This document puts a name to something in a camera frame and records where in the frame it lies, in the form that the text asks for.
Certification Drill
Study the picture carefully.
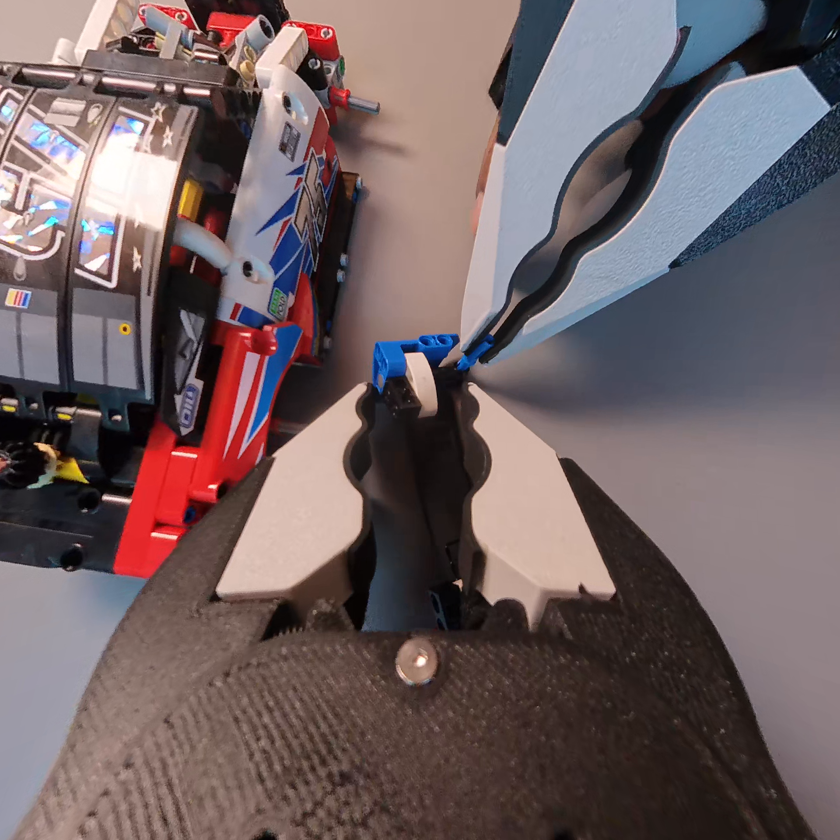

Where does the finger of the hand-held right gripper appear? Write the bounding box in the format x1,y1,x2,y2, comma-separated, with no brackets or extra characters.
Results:
460,0,691,350
481,64,830,365

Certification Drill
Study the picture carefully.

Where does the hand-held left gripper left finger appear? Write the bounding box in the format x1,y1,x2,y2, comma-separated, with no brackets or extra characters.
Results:
214,383,369,632

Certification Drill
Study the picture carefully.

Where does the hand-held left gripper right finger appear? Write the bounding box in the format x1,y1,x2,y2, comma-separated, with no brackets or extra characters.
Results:
461,382,618,632

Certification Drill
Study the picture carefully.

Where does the lego race car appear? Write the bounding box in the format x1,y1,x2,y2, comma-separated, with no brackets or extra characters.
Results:
0,0,382,578

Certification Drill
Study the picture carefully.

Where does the black curved lego bumper assembly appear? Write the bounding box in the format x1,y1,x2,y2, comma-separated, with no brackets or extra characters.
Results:
371,333,483,632

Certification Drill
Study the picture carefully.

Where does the person's right hand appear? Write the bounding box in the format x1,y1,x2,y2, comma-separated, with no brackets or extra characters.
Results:
471,128,504,237

